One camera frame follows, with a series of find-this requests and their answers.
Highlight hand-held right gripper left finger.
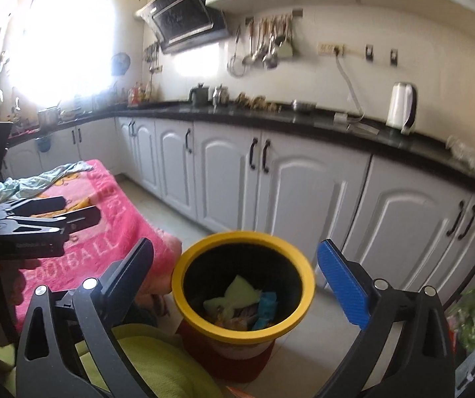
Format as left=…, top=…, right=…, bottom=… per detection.
left=14, top=237, right=155, bottom=398

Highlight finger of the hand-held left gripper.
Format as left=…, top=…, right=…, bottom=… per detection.
left=0, top=196, right=68, bottom=219
left=4, top=206, right=102, bottom=238

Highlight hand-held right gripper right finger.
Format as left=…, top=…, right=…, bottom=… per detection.
left=316, top=239, right=457, bottom=398

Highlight yellow-rimmed black waste bin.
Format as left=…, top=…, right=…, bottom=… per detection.
left=171, top=231, right=316, bottom=360

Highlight turquoise cloth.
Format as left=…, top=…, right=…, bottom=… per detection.
left=253, top=291, right=278, bottom=329

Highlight person's left hand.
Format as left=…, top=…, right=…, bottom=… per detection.
left=0, top=259, right=29, bottom=309

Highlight pale blue cloth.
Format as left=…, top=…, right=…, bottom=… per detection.
left=0, top=160, right=95, bottom=202

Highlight pink printed blanket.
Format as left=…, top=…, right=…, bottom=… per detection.
left=0, top=159, right=182, bottom=329

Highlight steel cooking pot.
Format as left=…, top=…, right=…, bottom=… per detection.
left=37, top=106, right=61, bottom=128

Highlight white lower cabinets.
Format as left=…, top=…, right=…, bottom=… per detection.
left=1, top=101, right=475, bottom=296

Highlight group of condiment bottles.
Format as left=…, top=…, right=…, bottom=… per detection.
left=127, top=82, right=154, bottom=105

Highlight bright window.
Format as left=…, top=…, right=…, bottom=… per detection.
left=9, top=0, right=114, bottom=105

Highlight dark teapot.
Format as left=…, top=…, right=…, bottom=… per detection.
left=189, top=82, right=209, bottom=107

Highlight small hanging utensil rack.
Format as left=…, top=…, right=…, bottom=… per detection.
left=144, top=43, right=160, bottom=74

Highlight clear plastic bag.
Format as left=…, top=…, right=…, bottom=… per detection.
left=444, top=134, right=475, bottom=171

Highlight white electric kettle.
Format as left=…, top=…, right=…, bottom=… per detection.
left=385, top=82, right=419, bottom=135

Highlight steel lidded canister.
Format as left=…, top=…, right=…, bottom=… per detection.
left=212, top=84, right=230, bottom=107

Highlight pile of ginger roots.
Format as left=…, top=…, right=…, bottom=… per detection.
left=237, top=93, right=284, bottom=112

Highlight black range hood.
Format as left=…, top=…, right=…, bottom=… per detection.
left=137, top=0, right=231, bottom=55

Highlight row of hanging utensils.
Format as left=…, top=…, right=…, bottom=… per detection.
left=226, top=14, right=297, bottom=78

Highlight decorative wall plate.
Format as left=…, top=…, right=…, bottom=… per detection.
left=110, top=52, right=131, bottom=76

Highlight black power cable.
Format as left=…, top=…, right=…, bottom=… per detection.
left=335, top=51, right=367, bottom=119

